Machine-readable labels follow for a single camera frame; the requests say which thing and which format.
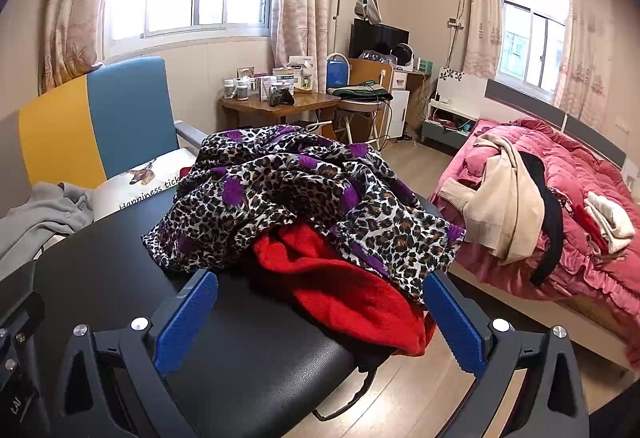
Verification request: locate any small desk fan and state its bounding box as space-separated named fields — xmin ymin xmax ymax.
xmin=391 ymin=43 xmax=416 ymax=69

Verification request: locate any wooden bed frame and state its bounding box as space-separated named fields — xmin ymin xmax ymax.
xmin=447 ymin=263 xmax=633 ymax=374

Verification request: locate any wooden side table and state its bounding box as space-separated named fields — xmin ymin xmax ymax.
xmin=220 ymin=90 xmax=341 ymax=134

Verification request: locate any grey bed headboard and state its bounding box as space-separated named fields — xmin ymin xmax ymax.
xmin=484 ymin=79 xmax=628 ymax=169

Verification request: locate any red sweater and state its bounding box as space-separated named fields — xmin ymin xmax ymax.
xmin=252 ymin=223 xmax=438 ymax=358

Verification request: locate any folded green cloth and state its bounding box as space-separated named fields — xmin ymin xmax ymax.
xmin=327 ymin=82 xmax=394 ymax=103

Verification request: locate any yellow blue grey armchair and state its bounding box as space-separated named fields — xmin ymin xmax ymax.
xmin=19 ymin=57 xmax=208 ymax=191

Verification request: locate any black strap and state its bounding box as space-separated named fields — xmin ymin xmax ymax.
xmin=312 ymin=353 xmax=379 ymax=421

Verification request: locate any wooden chair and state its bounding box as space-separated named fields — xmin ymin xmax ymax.
xmin=348 ymin=58 xmax=396 ymax=151

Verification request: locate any grey cardigan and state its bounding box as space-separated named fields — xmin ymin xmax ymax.
xmin=0 ymin=182 xmax=96 ymax=279

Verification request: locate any white cloth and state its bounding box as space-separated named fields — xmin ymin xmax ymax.
xmin=584 ymin=190 xmax=636 ymax=254

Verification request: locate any white cardboard box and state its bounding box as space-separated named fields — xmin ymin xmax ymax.
xmin=287 ymin=55 xmax=317 ymax=94

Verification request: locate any beige sweater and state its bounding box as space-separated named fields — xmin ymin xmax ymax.
xmin=440 ymin=133 xmax=546 ymax=266

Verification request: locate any pink patterned curtain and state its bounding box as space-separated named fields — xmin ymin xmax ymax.
xmin=270 ymin=0 xmax=343 ymax=91
xmin=462 ymin=0 xmax=506 ymax=79
xmin=39 ymin=0 xmax=132 ymax=94
xmin=552 ymin=0 xmax=601 ymax=116

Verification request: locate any bed with pink quilt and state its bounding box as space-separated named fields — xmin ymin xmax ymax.
xmin=430 ymin=118 xmax=640 ymax=334

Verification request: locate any white bedside cabinet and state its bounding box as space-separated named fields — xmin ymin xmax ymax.
xmin=421 ymin=67 xmax=482 ymax=149

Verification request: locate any grey hanging bag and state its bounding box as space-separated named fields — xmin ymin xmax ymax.
xmin=354 ymin=0 xmax=383 ymax=24

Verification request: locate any leopard print garment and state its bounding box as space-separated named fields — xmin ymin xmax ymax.
xmin=142 ymin=124 xmax=467 ymax=304

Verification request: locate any black garment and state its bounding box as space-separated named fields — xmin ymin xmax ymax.
xmin=517 ymin=152 xmax=565 ymax=288

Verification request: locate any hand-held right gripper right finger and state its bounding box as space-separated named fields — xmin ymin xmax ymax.
xmin=422 ymin=268 xmax=593 ymax=438

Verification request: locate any small window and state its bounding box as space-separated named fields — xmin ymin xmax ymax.
xmin=500 ymin=0 xmax=571 ymax=91

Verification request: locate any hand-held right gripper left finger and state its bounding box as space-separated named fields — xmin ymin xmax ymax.
xmin=52 ymin=268 xmax=221 ymax=438

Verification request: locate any white folding stool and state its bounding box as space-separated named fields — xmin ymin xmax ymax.
xmin=332 ymin=98 xmax=391 ymax=149

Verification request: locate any black monitor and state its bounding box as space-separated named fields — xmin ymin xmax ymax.
xmin=348 ymin=18 xmax=411 ymax=60

